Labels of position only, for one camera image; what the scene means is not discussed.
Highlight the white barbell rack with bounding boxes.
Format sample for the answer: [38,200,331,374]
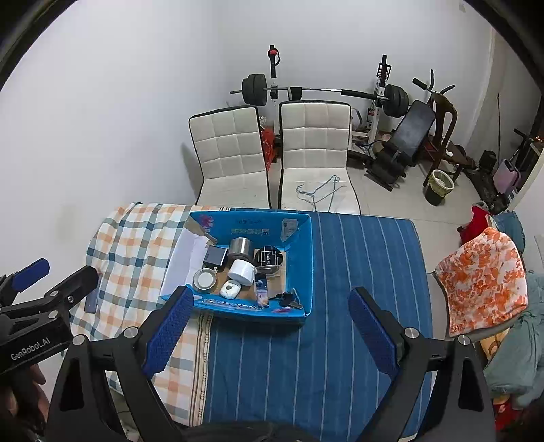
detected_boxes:
[267,45,394,147]

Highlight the orange floral towel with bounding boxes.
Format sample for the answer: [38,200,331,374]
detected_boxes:
[436,227,528,338]

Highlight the grey chair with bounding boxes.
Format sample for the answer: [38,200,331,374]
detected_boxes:
[429,268,528,345]

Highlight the steel cylinder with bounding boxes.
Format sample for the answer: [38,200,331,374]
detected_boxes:
[228,237,254,261]

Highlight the pink suitcase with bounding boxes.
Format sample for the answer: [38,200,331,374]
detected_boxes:
[492,158,521,198]

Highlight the blue cardboard box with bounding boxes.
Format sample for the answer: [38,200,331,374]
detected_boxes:
[159,211,315,328]

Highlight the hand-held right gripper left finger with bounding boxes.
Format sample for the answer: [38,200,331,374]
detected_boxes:
[48,286,195,442]

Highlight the checked blanket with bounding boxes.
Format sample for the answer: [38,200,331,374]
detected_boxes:
[70,203,232,428]

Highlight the black square box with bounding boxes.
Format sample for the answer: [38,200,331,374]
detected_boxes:
[204,245,228,271]

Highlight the blue striped cloth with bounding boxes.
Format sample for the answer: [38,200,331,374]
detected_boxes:
[202,208,438,442]

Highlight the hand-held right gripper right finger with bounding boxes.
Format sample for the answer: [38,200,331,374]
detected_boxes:
[348,287,498,442]

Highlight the person's left hand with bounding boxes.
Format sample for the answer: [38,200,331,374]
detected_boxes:
[0,363,47,436]

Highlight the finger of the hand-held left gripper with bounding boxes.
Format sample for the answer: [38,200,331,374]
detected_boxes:
[0,266,99,317]
[0,258,51,304]

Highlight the dark wooden chair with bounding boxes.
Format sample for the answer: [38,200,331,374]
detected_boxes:
[423,91,474,188]

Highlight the bunch of keys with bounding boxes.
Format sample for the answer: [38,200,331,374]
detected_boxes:
[274,288,304,309]

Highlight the red cloth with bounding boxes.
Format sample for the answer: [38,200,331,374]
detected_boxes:
[458,203,491,245]

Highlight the round metal tin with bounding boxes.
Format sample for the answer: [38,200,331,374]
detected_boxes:
[193,267,218,293]

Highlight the white quilted chair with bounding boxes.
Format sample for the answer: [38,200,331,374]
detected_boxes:
[188,105,273,209]
[278,101,362,215]

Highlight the wire clothes hanger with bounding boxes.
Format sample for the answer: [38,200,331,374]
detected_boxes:
[296,175,341,212]

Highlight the black patterned round tin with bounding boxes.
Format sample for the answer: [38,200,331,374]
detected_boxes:
[254,245,285,274]

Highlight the black exercise machine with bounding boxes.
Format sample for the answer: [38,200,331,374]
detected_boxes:
[463,149,511,213]

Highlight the red plastic bag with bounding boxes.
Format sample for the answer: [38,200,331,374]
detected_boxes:
[260,126,277,166]

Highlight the blue jeans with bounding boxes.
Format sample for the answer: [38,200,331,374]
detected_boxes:
[493,210,525,251]

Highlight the small blue label bottle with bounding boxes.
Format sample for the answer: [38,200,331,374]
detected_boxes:
[254,273,270,308]

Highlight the white tape roll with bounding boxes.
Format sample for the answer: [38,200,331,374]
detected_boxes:
[229,259,256,286]

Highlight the black barbell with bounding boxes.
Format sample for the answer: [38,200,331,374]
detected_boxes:
[230,74,409,118]

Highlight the orange printed cloth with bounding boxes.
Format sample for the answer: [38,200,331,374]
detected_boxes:
[482,329,511,364]

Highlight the red printed garment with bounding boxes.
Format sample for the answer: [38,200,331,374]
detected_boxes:
[491,397,517,432]

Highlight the teal clothing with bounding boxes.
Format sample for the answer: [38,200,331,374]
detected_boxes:
[482,272,544,409]

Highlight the black trash bin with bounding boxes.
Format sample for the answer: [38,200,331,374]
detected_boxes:
[424,169,455,207]

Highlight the white paper sheet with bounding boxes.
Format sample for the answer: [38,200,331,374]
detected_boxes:
[160,232,210,298]

